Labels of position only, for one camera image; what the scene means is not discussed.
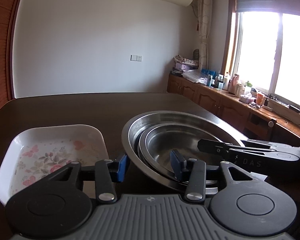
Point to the wooden framed window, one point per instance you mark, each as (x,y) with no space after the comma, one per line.
(265,55)

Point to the large stainless steel bowl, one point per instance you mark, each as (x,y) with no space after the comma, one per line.
(130,135)

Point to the pink jug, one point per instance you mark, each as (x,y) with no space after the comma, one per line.
(234,83)

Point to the wooden louvered wardrobe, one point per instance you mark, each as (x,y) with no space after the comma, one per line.
(2,42)

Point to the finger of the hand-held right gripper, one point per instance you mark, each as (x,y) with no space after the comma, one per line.
(212,147)
(250,152)

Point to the orange container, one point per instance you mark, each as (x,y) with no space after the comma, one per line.
(259,98)

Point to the white floral rectangular plate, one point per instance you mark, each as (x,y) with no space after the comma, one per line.
(52,142)

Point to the blue boxes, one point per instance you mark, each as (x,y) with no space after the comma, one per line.
(208,72)

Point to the white bottle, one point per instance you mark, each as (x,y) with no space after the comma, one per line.
(227,81)

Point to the stack of newspapers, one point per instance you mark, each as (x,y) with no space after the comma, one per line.
(186,59)

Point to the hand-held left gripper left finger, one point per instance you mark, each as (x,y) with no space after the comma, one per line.
(123,168)

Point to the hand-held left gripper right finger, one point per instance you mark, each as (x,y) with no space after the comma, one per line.
(177,163)

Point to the white power strip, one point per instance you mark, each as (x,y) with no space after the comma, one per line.
(267,108)

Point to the small stainless steel bowl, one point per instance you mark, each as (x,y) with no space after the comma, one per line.
(141,146)
(162,150)

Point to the white kettle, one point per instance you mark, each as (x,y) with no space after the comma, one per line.
(240,90)

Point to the beige patterned curtain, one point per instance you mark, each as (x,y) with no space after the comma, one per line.
(205,30)

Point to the purple box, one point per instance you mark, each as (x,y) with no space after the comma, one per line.
(187,66)

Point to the white tissue box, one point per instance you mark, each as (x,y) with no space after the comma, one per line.
(247,99)

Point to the dark figurine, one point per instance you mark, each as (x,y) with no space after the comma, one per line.
(196,54)

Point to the wooden low cabinet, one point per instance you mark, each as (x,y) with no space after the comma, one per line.
(210,97)

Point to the dark stacked books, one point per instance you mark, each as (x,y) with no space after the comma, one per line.
(177,73)

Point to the green capped bottle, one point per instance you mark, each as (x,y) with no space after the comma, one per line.
(247,88)

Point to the white wall switch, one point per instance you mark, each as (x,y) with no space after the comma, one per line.
(136,58)

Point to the clear plastic bags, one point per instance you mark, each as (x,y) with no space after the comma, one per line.
(193,76)

